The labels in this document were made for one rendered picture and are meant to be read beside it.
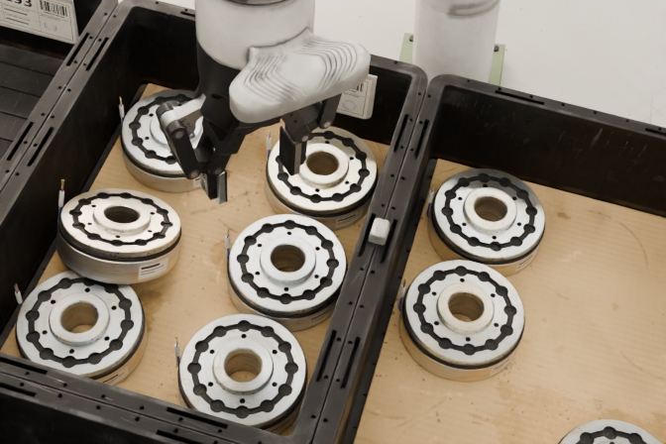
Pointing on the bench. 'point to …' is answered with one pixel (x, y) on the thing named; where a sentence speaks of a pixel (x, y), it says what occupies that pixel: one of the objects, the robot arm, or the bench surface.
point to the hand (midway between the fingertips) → (254, 168)
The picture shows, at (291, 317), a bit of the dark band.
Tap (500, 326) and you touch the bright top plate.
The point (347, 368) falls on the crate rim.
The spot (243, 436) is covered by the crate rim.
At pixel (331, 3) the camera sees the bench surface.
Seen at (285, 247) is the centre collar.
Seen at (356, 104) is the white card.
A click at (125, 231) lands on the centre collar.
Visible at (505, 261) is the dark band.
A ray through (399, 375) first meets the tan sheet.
